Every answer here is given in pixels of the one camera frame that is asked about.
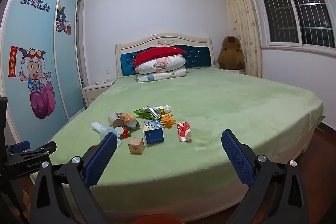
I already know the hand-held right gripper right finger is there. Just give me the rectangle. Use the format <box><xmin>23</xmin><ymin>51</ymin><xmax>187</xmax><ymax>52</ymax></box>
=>
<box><xmin>221</xmin><ymin>129</ymin><xmax>309</xmax><ymax>224</ymax></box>

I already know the white plastic bottle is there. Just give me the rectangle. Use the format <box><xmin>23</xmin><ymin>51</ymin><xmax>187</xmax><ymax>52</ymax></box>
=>
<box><xmin>91</xmin><ymin>122</ymin><xmax>118</xmax><ymax>141</ymax></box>

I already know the green blanket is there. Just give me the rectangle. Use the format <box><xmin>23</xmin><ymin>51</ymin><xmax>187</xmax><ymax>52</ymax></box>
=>
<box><xmin>49</xmin><ymin>68</ymin><xmax>324</xmax><ymax>214</ymax></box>

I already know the orange snack bag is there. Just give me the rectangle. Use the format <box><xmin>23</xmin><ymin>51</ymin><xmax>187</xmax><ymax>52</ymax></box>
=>
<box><xmin>115</xmin><ymin>112</ymin><xmax>141</xmax><ymax>130</ymax></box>

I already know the folded white quilt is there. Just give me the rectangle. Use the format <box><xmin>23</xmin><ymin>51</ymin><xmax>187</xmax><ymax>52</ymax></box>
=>
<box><xmin>136</xmin><ymin>68</ymin><xmax>187</xmax><ymax>83</ymax></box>

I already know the cream blue bed headboard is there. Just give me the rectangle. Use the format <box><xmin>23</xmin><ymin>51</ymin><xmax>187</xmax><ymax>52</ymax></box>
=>
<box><xmin>115</xmin><ymin>33</ymin><xmax>216</xmax><ymax>77</ymax></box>

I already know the orange toy octopus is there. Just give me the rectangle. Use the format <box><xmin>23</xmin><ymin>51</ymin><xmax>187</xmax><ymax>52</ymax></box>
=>
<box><xmin>161</xmin><ymin>114</ymin><xmax>174</xmax><ymax>129</ymax></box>

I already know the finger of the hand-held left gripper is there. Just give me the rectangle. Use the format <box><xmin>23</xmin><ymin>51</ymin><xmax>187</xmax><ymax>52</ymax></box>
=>
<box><xmin>16</xmin><ymin>141</ymin><xmax>57</xmax><ymax>161</ymax></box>
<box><xmin>7</xmin><ymin>140</ymin><xmax>31</xmax><ymax>155</ymax></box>

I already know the wolf cartoon wardrobe door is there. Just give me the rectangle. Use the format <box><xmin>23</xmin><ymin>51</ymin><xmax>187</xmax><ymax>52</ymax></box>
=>
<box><xmin>54</xmin><ymin>0</ymin><xmax>87</xmax><ymax>122</ymax></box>

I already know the green snack bag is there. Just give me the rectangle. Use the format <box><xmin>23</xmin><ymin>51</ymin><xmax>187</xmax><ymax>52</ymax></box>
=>
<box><xmin>134</xmin><ymin>106</ymin><xmax>164</xmax><ymax>121</ymax></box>

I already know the person's left hand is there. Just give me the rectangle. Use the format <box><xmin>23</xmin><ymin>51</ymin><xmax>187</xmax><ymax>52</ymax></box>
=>
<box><xmin>21</xmin><ymin>189</ymin><xmax>31</xmax><ymax>217</ymax></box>

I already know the wooden block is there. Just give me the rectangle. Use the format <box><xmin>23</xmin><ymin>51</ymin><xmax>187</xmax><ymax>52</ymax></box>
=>
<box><xmin>128</xmin><ymin>138</ymin><xmax>145</xmax><ymax>155</ymax></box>

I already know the sheep cartoon wardrobe door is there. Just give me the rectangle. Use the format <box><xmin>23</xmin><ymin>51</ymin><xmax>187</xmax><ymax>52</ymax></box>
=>
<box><xmin>0</xmin><ymin>0</ymin><xmax>71</xmax><ymax>146</ymax></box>

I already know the blue paper box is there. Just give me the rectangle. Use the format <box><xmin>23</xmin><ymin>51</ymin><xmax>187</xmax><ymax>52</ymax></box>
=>
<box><xmin>142</xmin><ymin>120</ymin><xmax>164</xmax><ymax>145</ymax></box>

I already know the brown plush toy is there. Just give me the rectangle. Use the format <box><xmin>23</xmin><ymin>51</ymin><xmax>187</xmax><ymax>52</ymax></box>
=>
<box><xmin>217</xmin><ymin>35</ymin><xmax>246</xmax><ymax>71</ymax></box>

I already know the barred window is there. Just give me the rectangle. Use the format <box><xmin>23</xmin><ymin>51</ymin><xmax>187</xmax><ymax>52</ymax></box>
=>
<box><xmin>252</xmin><ymin>0</ymin><xmax>336</xmax><ymax>49</ymax></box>

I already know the red white wrapper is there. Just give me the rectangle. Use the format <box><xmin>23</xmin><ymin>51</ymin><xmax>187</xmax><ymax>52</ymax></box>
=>
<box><xmin>177</xmin><ymin>121</ymin><xmax>192</xmax><ymax>142</ymax></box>

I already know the orange plastic basin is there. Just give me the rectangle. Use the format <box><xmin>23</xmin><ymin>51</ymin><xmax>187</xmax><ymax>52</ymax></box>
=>
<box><xmin>133</xmin><ymin>215</ymin><xmax>184</xmax><ymax>224</ymax></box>

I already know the floral curtain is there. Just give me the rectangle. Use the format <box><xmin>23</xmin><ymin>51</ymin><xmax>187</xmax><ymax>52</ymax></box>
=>
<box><xmin>222</xmin><ymin>0</ymin><xmax>263</xmax><ymax>79</ymax></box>

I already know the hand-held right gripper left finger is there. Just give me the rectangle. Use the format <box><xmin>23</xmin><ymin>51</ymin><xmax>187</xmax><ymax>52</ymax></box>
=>
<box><xmin>30</xmin><ymin>132</ymin><xmax>118</xmax><ymax>224</ymax></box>

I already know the cream nightstand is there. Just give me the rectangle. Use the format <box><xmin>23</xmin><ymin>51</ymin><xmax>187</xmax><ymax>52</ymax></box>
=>
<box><xmin>83</xmin><ymin>79</ymin><xmax>116</xmax><ymax>109</ymax></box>
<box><xmin>223</xmin><ymin>68</ymin><xmax>247</xmax><ymax>75</ymax></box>

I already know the cardboard tube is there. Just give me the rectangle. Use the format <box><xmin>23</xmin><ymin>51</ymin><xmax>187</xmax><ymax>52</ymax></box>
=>
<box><xmin>108</xmin><ymin>114</ymin><xmax>124</xmax><ymax>128</ymax></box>

